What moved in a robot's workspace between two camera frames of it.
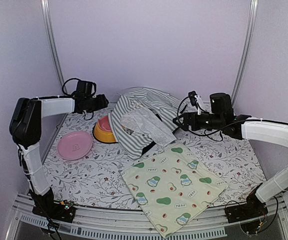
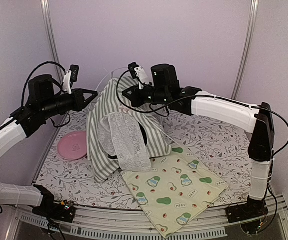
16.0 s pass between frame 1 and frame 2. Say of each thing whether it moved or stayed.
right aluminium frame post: stayed
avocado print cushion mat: stayed
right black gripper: moved
